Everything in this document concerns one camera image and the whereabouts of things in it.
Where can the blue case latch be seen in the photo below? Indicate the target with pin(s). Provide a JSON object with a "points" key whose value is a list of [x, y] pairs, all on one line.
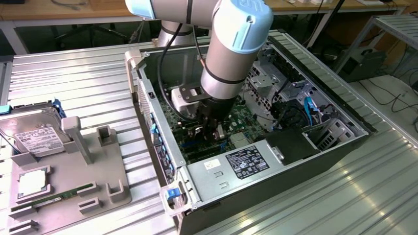
{"points": [[173, 192]]}

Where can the blue slot clip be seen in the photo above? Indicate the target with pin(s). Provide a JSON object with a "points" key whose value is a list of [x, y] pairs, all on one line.
{"points": [[154, 128]]}

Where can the black box on floor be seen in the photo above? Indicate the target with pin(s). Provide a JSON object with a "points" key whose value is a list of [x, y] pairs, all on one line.
{"points": [[367, 66]]}

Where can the green graphics card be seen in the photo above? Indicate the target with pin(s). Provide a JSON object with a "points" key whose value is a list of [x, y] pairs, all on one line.
{"points": [[218, 133]]}

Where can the green RAM stick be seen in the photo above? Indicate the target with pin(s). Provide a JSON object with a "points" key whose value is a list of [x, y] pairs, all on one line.
{"points": [[62, 195]]}

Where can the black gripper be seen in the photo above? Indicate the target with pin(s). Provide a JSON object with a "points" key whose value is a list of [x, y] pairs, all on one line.
{"points": [[216, 110]]}

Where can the wooden desk with white frame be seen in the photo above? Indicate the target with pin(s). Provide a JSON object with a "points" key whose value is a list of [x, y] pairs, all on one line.
{"points": [[82, 13]]}

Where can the green motherboard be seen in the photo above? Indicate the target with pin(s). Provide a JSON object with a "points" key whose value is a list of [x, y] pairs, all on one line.
{"points": [[242, 117]]}

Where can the silver chipset heat sink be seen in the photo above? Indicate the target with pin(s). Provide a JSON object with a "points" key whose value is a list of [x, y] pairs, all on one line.
{"points": [[241, 140]]}

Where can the silver disk bay cage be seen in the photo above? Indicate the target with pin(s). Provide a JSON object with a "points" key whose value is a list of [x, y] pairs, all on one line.
{"points": [[265, 80]]}

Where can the silver power supply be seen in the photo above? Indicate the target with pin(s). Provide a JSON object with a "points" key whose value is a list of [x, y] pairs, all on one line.
{"points": [[213, 181]]}

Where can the black chair base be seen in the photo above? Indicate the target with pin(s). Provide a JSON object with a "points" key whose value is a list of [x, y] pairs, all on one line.
{"points": [[93, 27]]}

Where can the hard disk with blue carrier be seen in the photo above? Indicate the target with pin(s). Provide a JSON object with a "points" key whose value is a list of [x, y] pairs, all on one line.
{"points": [[33, 137]]}

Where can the grey parts rack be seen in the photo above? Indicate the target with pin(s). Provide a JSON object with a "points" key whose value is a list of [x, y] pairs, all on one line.
{"points": [[66, 215]]}

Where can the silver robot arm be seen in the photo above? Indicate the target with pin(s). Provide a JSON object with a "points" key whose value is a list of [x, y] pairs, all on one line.
{"points": [[229, 61]]}

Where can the beige case corner fixture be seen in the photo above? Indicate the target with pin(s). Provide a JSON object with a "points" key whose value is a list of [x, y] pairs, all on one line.
{"points": [[173, 208], [134, 63]]}

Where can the silver vented disk bay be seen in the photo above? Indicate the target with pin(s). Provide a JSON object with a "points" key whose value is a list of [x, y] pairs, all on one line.
{"points": [[337, 134]]}

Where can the silver CPU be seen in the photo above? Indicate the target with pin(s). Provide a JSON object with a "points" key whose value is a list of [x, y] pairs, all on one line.
{"points": [[31, 182]]}

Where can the metal slat side table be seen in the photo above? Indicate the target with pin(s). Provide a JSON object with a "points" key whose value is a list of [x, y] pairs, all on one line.
{"points": [[399, 27]]}

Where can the black expansion slot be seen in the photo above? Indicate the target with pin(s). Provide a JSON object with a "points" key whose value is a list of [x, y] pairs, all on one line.
{"points": [[206, 153]]}

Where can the open black PC case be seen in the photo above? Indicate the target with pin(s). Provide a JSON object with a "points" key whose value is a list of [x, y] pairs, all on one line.
{"points": [[295, 191]]}

